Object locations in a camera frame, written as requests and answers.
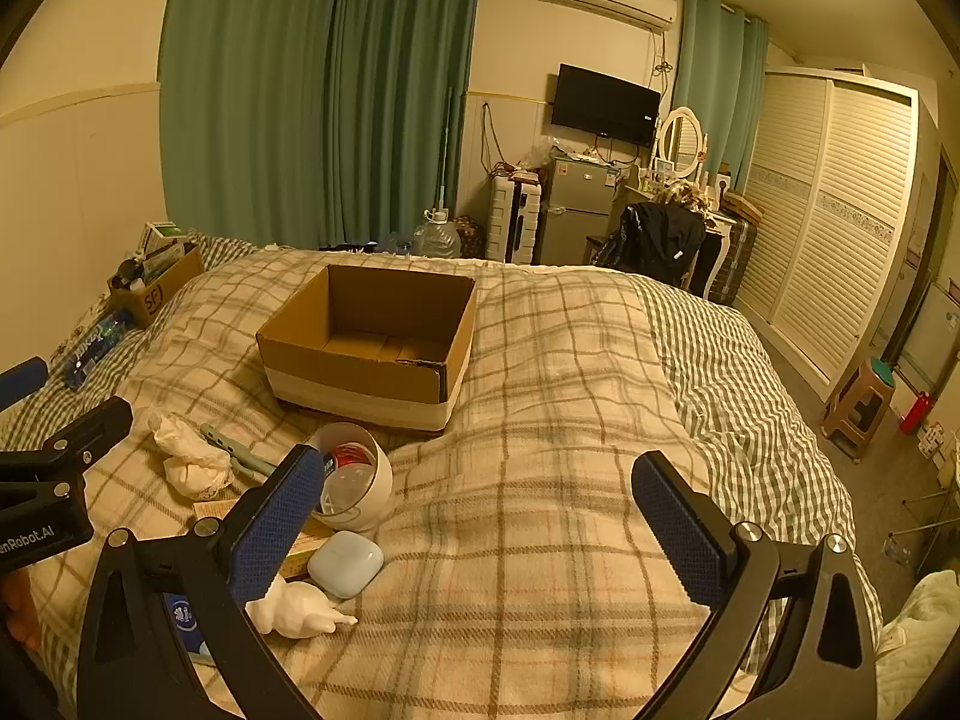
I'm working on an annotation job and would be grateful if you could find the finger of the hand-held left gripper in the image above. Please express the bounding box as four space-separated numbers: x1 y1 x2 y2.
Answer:
0 396 134 511
0 358 48 412

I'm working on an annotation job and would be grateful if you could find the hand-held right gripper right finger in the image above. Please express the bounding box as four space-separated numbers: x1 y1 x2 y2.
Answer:
631 450 878 720

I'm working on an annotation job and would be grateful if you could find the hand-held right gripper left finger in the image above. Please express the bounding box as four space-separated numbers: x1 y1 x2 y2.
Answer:
75 444 325 720

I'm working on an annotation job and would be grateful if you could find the yellow paper box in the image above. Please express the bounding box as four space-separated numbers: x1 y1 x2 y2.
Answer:
191 499 335 584

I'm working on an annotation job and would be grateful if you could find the light blue earbuds case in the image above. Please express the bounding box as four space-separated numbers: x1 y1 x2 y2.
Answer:
307 530 385 599

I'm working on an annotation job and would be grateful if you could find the grey-green plastic tool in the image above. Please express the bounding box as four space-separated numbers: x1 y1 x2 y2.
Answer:
201 422 278 477

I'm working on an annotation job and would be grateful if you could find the white plaster figurine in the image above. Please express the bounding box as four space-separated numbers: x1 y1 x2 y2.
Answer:
246 574 359 638

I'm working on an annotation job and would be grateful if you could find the white tissue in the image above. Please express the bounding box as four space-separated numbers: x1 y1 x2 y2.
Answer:
146 409 233 500

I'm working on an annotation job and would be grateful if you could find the clear round plastic jar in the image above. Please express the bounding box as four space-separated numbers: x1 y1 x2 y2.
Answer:
309 422 395 533

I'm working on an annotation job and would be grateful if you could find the blue packet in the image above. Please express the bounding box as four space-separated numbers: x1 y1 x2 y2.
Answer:
163 592 202 657

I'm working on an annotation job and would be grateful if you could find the large cardboard box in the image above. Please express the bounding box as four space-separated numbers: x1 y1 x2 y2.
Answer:
256 264 478 432

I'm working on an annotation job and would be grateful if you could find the person's left hand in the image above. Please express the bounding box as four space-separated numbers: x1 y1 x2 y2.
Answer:
0 568 40 653

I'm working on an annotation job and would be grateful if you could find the small printed cardboard box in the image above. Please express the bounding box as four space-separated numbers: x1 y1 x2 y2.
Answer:
109 240 205 327

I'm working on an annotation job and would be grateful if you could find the green striped bed sheet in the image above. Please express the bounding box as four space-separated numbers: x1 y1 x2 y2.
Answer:
0 234 886 616

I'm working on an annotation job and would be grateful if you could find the green and white carton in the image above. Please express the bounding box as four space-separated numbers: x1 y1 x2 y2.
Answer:
142 221 185 256

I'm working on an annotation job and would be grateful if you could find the brown plastic stool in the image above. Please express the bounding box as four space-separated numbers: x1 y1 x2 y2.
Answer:
821 358 897 460

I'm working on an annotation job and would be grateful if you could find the red fire extinguisher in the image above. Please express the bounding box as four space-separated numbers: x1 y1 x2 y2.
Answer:
900 390 935 436

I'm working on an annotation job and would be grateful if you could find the dark suitcase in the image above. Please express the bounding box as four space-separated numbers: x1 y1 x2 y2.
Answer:
705 214 760 306

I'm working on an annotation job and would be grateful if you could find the black jacket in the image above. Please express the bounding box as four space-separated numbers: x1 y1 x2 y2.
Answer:
600 201 707 290

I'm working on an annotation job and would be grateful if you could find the white dressing table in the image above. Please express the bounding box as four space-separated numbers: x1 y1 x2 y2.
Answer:
615 165 740 297

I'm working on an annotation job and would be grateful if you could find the large clear water jug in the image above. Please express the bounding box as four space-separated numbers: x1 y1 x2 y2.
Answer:
412 210 462 260

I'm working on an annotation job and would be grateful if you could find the fluffy tan cloth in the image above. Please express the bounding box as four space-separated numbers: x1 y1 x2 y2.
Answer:
660 180 711 212

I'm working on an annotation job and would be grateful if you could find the silver small fridge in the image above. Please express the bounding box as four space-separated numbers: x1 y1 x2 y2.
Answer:
538 150 617 265

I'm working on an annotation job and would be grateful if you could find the white louvered wardrobe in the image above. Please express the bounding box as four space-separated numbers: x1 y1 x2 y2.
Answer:
731 66 920 402

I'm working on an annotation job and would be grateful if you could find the patterned brown bag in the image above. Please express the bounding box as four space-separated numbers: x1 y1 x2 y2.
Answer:
450 216 488 256

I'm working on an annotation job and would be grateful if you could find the white ribbed suitcase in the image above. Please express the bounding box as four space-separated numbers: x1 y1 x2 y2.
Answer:
486 176 542 263

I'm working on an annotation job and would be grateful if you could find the white oval mirror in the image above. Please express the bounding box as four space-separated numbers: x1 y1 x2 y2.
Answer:
656 106 707 173

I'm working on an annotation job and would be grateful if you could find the wide green curtain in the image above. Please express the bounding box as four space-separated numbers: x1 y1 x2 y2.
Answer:
160 0 481 252

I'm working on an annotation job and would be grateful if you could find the white pole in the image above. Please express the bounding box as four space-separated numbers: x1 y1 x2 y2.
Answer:
437 86 455 215

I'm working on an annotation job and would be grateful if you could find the narrow green curtain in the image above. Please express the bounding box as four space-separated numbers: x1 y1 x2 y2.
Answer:
675 0 770 194

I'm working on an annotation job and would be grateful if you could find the black wall television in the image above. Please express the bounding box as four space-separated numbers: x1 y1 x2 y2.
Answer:
551 64 662 149

